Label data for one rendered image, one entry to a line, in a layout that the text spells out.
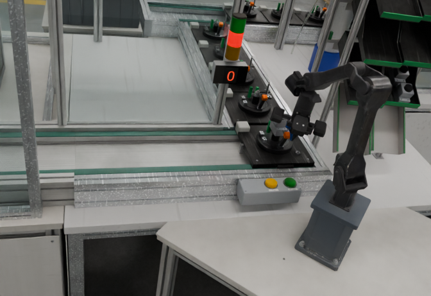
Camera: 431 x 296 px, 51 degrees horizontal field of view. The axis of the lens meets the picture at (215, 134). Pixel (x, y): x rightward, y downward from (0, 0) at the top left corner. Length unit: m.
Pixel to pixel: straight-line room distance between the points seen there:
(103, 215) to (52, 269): 0.27
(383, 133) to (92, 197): 1.10
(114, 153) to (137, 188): 0.21
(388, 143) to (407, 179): 0.21
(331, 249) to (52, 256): 0.88
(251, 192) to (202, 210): 0.18
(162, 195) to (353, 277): 0.65
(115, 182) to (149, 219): 0.16
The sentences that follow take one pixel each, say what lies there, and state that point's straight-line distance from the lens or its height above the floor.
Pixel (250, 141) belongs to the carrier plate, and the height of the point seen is 0.97.
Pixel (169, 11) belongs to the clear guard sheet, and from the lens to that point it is 1.52.
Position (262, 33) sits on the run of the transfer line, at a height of 0.91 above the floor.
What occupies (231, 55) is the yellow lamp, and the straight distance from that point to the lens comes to 1.57.
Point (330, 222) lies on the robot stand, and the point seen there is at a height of 1.02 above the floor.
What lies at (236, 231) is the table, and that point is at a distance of 1.49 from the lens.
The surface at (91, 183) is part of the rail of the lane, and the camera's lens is 1.45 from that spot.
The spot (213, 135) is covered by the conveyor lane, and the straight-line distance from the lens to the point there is 1.73.
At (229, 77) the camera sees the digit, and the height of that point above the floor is 1.20.
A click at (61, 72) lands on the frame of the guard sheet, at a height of 1.17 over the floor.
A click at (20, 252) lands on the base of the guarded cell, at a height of 0.74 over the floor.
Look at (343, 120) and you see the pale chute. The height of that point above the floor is 1.08.
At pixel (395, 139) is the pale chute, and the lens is 1.88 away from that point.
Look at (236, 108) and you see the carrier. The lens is 1.87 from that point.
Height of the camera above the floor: 1.93
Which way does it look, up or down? 35 degrees down
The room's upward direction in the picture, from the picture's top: 11 degrees clockwise
